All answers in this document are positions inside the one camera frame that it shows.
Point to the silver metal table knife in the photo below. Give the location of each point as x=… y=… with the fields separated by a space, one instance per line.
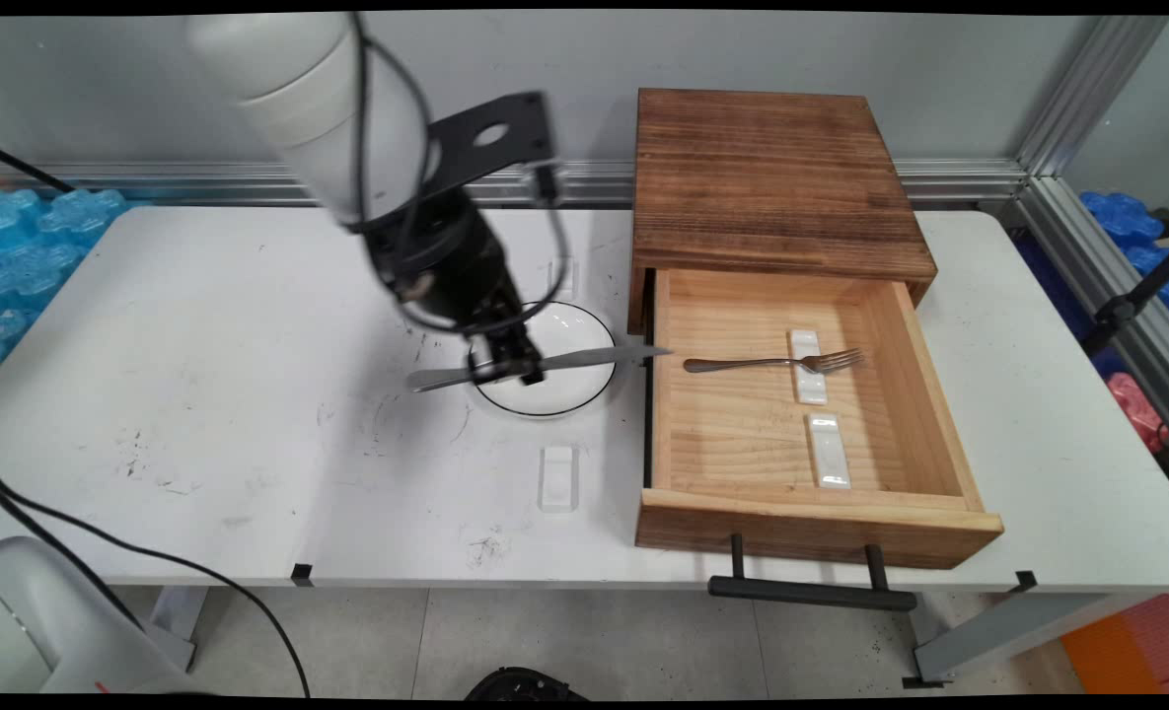
x=594 y=357

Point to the black round floor object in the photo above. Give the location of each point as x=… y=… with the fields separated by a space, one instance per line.
x=523 y=685

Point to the blue plastic bag pile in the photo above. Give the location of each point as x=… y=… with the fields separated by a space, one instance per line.
x=41 y=247
x=1136 y=232

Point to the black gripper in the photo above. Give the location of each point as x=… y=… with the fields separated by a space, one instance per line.
x=446 y=261

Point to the slanted aluminium frame post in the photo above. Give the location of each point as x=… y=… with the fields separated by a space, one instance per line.
x=1087 y=99

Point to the white robot base link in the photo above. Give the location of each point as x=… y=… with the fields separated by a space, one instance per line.
x=51 y=621

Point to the red plastic bag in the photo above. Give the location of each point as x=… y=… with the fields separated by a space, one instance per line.
x=1136 y=409

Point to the white ceramic cutlery rest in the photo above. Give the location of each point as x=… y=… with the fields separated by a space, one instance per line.
x=809 y=385
x=564 y=281
x=830 y=454
x=558 y=478

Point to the black table edge clip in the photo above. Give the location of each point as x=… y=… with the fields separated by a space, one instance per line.
x=301 y=575
x=1024 y=582

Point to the silver metal fork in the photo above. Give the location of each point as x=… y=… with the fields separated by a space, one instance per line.
x=742 y=364

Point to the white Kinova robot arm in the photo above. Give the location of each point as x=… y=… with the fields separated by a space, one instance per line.
x=308 y=99

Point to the aluminium side frame rail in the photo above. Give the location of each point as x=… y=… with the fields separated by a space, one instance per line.
x=1107 y=286

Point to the orange box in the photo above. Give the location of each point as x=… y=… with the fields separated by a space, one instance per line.
x=1132 y=646

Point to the white plate with black rim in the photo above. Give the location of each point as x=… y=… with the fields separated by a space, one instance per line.
x=574 y=385

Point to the black tripod stand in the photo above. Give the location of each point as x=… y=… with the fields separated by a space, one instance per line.
x=1132 y=304

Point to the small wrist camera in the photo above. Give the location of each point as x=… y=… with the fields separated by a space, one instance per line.
x=546 y=181

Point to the horizontal aluminium frame rail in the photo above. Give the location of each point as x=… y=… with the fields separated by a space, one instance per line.
x=742 y=182

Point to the grey table leg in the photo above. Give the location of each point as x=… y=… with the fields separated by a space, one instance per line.
x=1018 y=631
x=178 y=626

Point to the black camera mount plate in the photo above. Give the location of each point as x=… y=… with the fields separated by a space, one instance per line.
x=490 y=138

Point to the light wooden drawer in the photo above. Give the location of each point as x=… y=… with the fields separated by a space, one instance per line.
x=742 y=444

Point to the dark wooden cabinet box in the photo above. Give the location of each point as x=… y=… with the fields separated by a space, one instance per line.
x=771 y=177

